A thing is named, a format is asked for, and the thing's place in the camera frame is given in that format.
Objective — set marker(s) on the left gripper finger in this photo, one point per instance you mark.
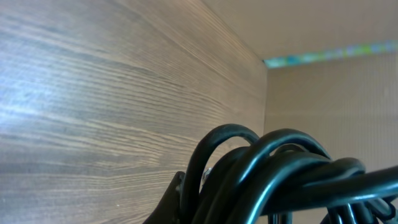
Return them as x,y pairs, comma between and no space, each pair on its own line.
167,210

